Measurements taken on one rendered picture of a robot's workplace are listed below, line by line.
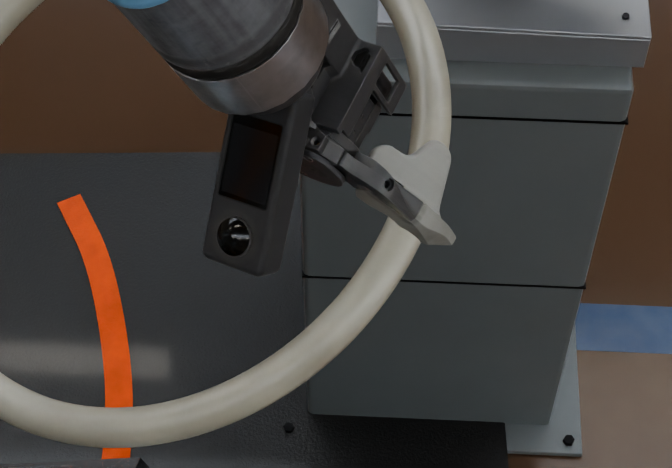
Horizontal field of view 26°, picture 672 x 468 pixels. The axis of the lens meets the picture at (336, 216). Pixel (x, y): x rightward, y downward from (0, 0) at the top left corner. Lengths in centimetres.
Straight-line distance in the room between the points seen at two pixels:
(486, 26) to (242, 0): 98
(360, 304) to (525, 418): 139
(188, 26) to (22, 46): 223
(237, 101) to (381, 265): 27
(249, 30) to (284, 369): 35
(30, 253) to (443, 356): 81
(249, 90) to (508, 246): 122
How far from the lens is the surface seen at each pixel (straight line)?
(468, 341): 220
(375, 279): 105
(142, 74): 289
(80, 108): 285
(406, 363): 226
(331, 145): 89
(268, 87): 81
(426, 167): 95
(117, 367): 248
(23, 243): 265
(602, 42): 174
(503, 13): 172
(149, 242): 262
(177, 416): 107
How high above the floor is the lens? 215
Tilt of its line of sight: 54 degrees down
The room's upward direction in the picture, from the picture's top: straight up
